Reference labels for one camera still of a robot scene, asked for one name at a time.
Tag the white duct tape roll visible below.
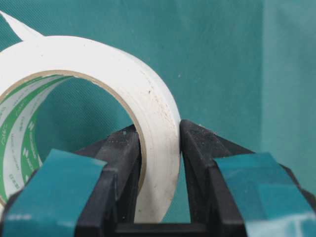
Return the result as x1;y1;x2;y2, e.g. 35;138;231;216
0;12;180;223

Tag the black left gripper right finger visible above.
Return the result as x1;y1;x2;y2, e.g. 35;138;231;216
180;119;316;237

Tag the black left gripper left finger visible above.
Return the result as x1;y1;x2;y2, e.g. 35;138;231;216
0;125;140;237

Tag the green table cloth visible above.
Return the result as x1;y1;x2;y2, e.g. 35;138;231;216
0;0;316;224

